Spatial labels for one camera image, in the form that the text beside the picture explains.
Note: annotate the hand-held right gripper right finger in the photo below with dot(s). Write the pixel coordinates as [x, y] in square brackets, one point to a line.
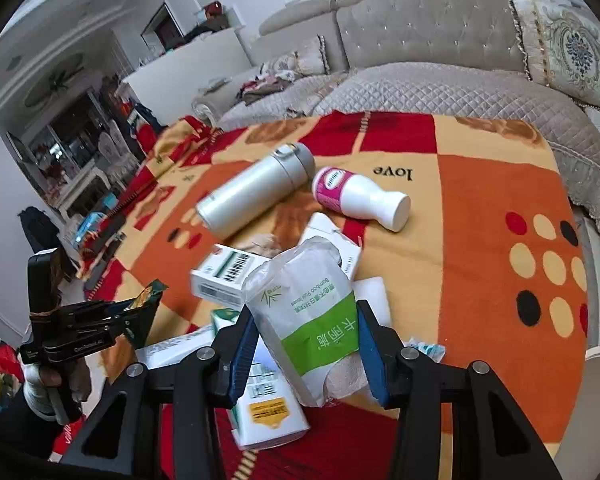
[372, 360]

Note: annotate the pile of clothes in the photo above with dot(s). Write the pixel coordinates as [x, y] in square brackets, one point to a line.
[265, 87]

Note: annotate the ornate white chair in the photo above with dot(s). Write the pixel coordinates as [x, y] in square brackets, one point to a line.
[112, 155]

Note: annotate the embroidered medallion cushion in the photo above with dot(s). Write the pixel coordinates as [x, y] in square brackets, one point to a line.
[570, 50]

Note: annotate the white box with barcode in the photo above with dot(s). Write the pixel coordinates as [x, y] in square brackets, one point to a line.
[220, 275]

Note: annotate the teal box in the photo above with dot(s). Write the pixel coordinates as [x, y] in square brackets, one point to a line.
[87, 225]

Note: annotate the small teal wrapper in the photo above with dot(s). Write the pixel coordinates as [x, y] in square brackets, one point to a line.
[430, 351]

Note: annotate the quilted grey sofa cover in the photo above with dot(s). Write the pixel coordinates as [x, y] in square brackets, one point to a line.
[430, 90]

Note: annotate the glass display cabinet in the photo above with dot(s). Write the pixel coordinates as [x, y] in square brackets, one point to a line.
[65, 145]

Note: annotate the flat white box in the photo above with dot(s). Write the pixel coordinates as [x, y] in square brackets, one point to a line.
[170, 350]

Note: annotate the white and green tissue pack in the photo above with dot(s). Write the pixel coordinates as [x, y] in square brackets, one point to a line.
[300, 320]

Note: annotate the red plastic bag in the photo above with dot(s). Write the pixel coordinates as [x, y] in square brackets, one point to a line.
[2, 360]

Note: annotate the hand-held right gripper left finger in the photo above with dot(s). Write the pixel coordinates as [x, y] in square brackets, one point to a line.
[242, 360]

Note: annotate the dark framed doorway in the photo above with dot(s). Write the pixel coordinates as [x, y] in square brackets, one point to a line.
[165, 25]

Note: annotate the orange red printed blanket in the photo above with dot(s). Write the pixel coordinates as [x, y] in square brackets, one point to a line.
[480, 210]

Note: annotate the beige fringed cushion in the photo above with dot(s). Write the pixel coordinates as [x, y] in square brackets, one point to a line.
[300, 60]

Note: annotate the white green carton yellow label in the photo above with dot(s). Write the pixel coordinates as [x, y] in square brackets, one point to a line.
[270, 420]

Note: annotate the white plastic tube bottle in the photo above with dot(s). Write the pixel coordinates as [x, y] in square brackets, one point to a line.
[250, 195]

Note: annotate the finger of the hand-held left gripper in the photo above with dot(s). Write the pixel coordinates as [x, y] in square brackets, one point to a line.
[95, 309]
[115, 332]

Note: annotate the white partition counter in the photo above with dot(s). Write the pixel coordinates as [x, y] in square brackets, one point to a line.
[190, 70]

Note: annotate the black bag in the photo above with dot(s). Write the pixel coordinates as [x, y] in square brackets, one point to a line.
[37, 230]

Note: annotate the plain white box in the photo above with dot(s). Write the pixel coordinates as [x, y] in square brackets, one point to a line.
[320, 225]

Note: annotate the person's left hand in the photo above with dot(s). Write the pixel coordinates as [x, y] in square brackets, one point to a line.
[35, 390]

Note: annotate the ceiling fan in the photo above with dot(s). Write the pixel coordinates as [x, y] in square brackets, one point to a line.
[60, 80]

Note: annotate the person's left forearm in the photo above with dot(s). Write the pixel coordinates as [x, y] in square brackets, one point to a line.
[15, 435]

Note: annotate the grey tufted sofa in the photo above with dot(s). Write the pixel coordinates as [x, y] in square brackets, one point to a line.
[430, 25]

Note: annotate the green snack wrapper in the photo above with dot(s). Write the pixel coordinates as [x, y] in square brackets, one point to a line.
[146, 305]

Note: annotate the white bottle with pink label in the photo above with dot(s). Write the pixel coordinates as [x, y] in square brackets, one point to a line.
[360, 197]

